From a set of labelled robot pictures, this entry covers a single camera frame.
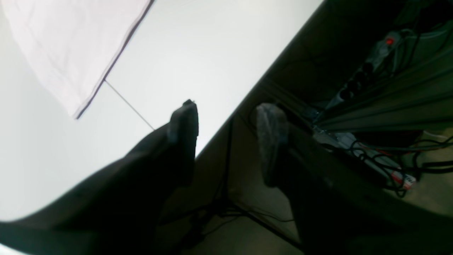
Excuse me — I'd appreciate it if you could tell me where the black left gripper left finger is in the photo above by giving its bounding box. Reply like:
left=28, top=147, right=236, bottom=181
left=1, top=100, right=199, bottom=255

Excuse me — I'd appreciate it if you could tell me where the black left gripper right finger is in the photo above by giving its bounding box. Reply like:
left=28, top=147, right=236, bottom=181
left=256, top=103, right=452, bottom=255

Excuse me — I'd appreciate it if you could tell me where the pink T-shirt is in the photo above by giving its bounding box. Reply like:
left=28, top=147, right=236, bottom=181
left=1, top=0, right=154, bottom=119

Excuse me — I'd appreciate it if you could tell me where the white power strip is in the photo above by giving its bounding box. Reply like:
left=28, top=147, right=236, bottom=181
left=325, top=30, right=405, bottom=109

